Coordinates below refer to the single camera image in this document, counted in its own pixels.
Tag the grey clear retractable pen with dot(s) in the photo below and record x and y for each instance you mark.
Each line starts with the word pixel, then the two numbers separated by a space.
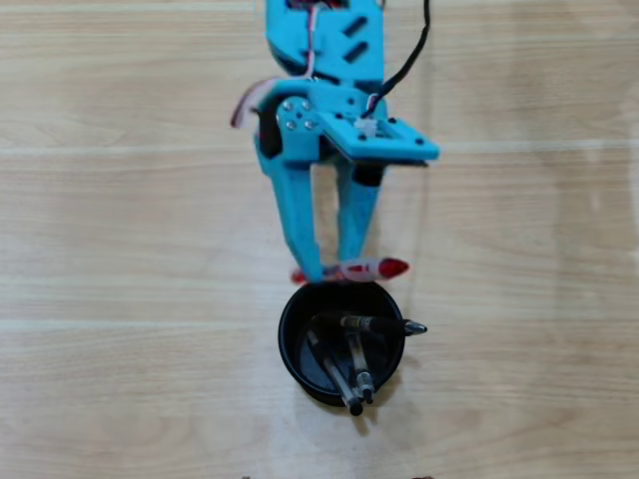
pixel 364 381

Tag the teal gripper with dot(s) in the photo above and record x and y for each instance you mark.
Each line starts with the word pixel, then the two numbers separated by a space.
pixel 298 119

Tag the black retractable pen silver tip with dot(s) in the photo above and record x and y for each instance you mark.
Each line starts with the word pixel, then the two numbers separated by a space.
pixel 389 324

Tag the black round pen holder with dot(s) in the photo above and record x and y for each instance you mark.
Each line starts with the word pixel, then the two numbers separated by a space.
pixel 289 344

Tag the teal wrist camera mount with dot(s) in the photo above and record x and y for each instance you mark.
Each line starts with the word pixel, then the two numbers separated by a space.
pixel 419 145

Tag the clear stick pen black cap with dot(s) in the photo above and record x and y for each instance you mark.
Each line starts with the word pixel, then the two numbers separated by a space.
pixel 344 389

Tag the red retractable pen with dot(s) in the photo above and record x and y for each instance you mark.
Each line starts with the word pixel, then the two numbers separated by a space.
pixel 384 268

